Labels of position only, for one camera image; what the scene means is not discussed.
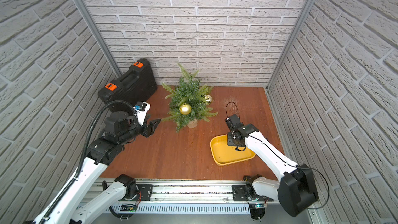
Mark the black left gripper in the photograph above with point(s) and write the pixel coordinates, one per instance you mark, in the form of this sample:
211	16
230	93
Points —
146	129

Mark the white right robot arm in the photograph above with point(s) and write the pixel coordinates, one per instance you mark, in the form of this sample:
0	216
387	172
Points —
295	188

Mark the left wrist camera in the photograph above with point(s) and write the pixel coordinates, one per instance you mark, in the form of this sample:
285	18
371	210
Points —
141	109

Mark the pale gold ball ornament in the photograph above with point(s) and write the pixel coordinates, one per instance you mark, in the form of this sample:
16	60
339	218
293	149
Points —
208	99

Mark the shiny gold ball ornament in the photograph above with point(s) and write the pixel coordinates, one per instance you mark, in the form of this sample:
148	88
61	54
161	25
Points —
185	109

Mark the beige tree pot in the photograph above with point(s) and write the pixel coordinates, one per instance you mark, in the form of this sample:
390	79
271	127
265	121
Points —
193	123

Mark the black plastic tool case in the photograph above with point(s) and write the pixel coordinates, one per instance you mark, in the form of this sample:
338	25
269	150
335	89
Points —
136	85

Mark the yellow plastic tray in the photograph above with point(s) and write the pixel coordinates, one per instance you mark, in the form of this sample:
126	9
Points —
224	155

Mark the aluminium mounting rail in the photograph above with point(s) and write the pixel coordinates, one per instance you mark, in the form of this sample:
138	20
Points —
172	196

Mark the small green christmas tree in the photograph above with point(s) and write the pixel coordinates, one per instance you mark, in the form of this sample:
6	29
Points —
188	90

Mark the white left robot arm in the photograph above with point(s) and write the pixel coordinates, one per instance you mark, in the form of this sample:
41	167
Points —
120	129

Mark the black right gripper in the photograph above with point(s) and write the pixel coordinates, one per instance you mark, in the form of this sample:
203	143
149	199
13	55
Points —
229	140

